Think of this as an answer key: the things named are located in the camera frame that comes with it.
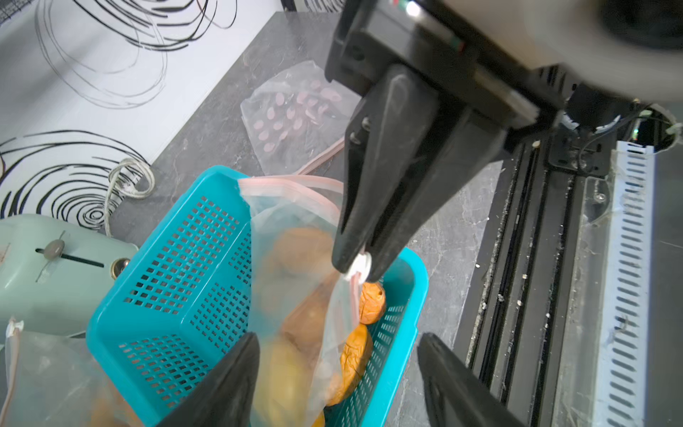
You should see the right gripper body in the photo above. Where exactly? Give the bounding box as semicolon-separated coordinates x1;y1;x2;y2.
325;1;564;145

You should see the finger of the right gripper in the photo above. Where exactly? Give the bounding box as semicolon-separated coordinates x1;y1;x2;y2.
366;107;507;281
332;64;439;275

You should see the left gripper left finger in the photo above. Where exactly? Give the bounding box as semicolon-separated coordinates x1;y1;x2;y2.
159;332;261;427

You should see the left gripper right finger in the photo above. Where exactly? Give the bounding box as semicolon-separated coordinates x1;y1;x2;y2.
417;333;523;427

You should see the greenish potato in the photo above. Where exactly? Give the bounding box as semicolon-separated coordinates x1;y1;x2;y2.
250;336;321;426

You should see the potato edge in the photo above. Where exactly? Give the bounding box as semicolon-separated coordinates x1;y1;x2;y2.
279;272;340;366

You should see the clear zipper bag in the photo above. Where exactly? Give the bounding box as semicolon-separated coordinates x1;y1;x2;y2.
1;318;142;426

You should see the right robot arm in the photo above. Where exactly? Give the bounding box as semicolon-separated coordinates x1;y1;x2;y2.
325;1;682;281

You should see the teal plastic basket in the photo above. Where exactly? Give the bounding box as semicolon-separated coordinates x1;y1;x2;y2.
86;167;429;426

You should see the reddish potato lower right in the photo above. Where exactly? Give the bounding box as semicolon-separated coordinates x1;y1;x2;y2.
327;324;374;407

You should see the mint green toaster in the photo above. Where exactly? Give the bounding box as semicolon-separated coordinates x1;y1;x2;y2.
1;215;138;336

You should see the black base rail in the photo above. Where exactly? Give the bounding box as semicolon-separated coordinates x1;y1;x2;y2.
452;122;641;427

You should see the white slotted cable duct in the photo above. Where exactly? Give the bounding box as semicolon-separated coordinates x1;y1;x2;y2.
592;142;656;426

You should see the white toaster cable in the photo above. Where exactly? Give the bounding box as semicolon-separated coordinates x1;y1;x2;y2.
102;157;157;238

